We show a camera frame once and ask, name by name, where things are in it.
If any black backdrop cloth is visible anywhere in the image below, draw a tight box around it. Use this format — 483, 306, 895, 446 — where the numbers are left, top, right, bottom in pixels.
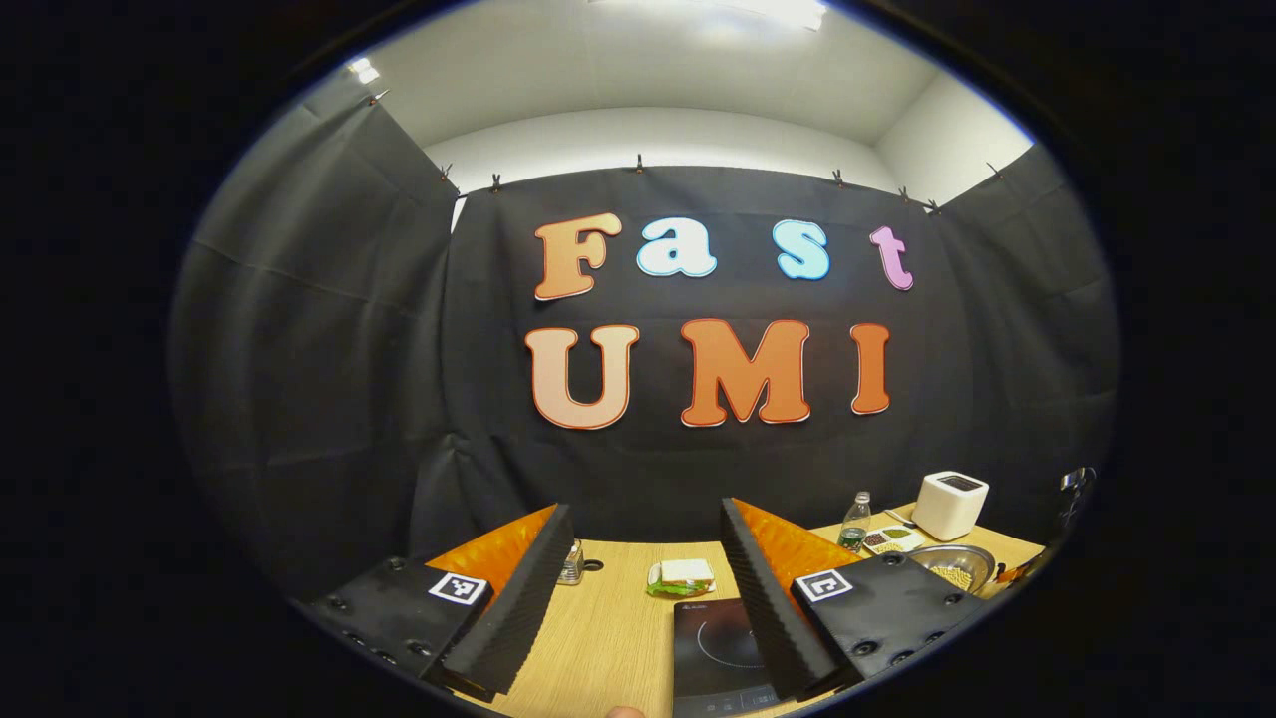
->
167, 95, 1122, 604

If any white divided plate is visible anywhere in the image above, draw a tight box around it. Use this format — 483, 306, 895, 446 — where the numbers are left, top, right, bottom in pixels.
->
861, 525, 928, 556

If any ceiling light panel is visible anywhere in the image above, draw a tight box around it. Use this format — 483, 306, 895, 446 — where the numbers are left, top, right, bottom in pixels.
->
588, 0, 828, 31

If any black induction cooktop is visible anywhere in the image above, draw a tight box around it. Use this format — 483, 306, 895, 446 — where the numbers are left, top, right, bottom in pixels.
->
671, 596, 789, 718

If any clear plastic water bottle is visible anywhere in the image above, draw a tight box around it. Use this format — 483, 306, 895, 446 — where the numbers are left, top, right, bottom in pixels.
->
837, 491, 872, 554

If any steel pot with black handles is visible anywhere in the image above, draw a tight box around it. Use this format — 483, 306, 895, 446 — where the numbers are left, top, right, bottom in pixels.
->
902, 543, 1001, 599

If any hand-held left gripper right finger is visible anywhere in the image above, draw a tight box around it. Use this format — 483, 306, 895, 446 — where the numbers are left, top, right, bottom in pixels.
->
719, 497, 990, 702

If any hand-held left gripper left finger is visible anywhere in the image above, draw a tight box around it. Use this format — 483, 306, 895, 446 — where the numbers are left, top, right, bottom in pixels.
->
299, 503, 577, 699

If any white toaster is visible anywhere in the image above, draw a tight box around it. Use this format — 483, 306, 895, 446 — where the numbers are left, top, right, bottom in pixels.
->
911, 471, 991, 542

